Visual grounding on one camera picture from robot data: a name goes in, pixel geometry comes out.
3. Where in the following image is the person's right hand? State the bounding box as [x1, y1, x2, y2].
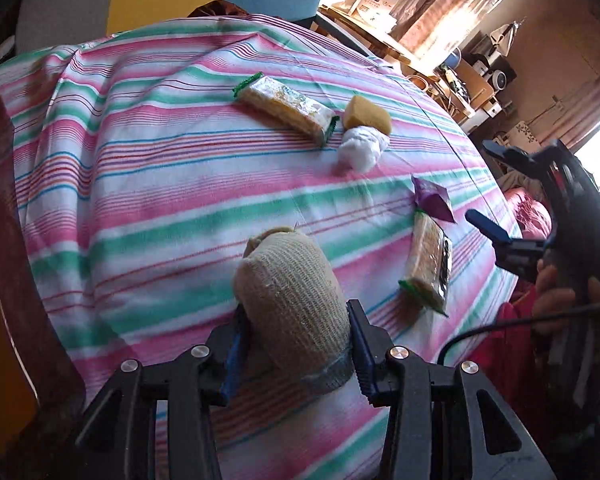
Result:
[532, 259, 600, 336]

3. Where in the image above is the pink curtain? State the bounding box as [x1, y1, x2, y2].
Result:
[390, 0, 501, 66]

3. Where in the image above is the gold and maroon tin tray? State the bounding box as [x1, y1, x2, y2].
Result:
[0, 95, 85, 479]

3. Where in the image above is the green cracker packet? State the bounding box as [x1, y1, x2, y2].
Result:
[233, 73, 339, 146]

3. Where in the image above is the wooden desk with clutter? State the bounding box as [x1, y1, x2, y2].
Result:
[314, 0, 519, 126]

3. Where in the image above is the striped bed sheet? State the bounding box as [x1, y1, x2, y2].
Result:
[0, 13, 524, 480]

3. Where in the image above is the dark red cloth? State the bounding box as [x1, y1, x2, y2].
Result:
[188, 0, 249, 18]

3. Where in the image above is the black cable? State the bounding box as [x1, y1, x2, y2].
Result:
[436, 296, 600, 366]

